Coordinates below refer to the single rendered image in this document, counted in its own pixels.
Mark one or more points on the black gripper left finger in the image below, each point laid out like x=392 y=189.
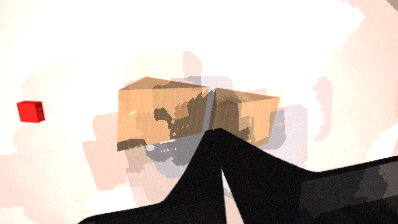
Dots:
x=197 y=198

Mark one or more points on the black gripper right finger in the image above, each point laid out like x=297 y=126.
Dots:
x=269 y=190

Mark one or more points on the red block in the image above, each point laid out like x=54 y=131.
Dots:
x=31 y=111

